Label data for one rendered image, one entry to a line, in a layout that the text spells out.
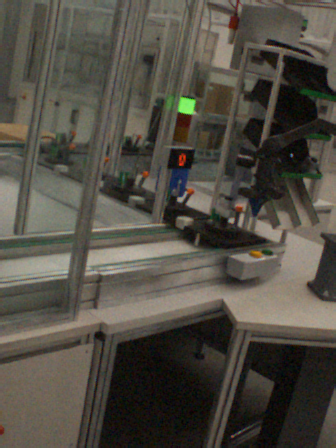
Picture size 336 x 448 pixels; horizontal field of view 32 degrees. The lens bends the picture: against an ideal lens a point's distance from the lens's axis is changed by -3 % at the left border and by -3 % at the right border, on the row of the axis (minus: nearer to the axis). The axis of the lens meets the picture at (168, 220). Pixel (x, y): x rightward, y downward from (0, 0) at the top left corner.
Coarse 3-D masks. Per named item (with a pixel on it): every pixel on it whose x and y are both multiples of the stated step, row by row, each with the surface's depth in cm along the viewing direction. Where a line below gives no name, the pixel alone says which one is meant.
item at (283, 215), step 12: (252, 168) 237; (276, 180) 244; (288, 192) 239; (264, 204) 232; (276, 204) 237; (288, 204) 239; (276, 216) 227; (288, 216) 238; (276, 228) 230; (288, 228) 234
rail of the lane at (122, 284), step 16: (192, 256) 186; (208, 256) 189; (224, 256) 193; (112, 272) 159; (128, 272) 162; (144, 272) 167; (160, 272) 172; (176, 272) 178; (192, 272) 183; (208, 272) 190; (224, 272) 196; (112, 288) 160; (128, 288) 164; (144, 288) 169; (160, 288) 175; (176, 288) 180; (192, 288) 186; (96, 304) 158; (112, 304) 162
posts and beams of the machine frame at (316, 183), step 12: (264, 0) 359; (276, 0) 367; (288, 0) 372; (300, 0) 367; (312, 0) 360; (324, 0) 355; (228, 12) 339; (240, 12) 346; (300, 12) 390; (324, 144) 368; (324, 156) 369; (312, 180) 375; (312, 192) 377
